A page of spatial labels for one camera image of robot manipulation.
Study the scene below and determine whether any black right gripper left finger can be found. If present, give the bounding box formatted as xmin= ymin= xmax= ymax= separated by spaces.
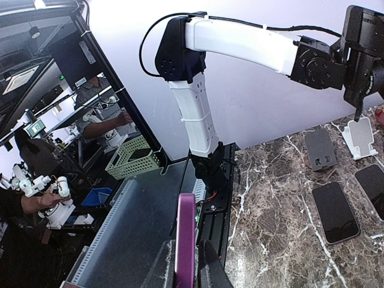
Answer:
xmin=141 ymin=240 xmax=176 ymax=288

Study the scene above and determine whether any white folding phone stand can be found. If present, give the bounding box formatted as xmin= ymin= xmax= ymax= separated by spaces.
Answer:
xmin=341 ymin=116 xmax=378 ymax=161

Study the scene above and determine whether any red patterned round plate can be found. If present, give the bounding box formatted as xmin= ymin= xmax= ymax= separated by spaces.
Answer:
xmin=374 ymin=104 xmax=384 ymax=126

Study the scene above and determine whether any white robot part assembly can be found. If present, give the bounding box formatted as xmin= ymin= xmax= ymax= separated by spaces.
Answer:
xmin=10 ymin=163 xmax=75 ymax=230

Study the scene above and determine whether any white cable duct strip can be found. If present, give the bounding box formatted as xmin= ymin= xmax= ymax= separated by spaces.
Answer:
xmin=67 ymin=178 xmax=137 ymax=286

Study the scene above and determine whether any black phone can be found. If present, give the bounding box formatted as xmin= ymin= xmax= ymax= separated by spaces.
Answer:
xmin=312 ymin=182 xmax=360 ymax=245

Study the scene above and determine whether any blue storage bin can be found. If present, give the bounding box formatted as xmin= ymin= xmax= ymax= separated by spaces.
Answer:
xmin=81 ymin=187 xmax=112 ymax=207

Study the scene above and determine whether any green perforated plastic basket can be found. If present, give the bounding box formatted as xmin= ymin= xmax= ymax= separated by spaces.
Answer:
xmin=105 ymin=136 xmax=160 ymax=180

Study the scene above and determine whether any dark grey stand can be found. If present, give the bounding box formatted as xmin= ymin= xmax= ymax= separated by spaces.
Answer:
xmin=304 ymin=128 xmax=337 ymax=172

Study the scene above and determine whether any person in grey shirt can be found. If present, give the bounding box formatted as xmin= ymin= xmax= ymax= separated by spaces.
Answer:
xmin=74 ymin=76 xmax=136 ymax=143

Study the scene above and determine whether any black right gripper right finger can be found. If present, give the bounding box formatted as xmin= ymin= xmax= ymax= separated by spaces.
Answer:
xmin=196 ymin=240 xmax=233 ymax=287

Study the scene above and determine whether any purple phone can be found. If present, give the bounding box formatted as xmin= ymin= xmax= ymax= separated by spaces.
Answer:
xmin=355 ymin=164 xmax=383 ymax=221
xmin=175 ymin=193 xmax=196 ymax=287

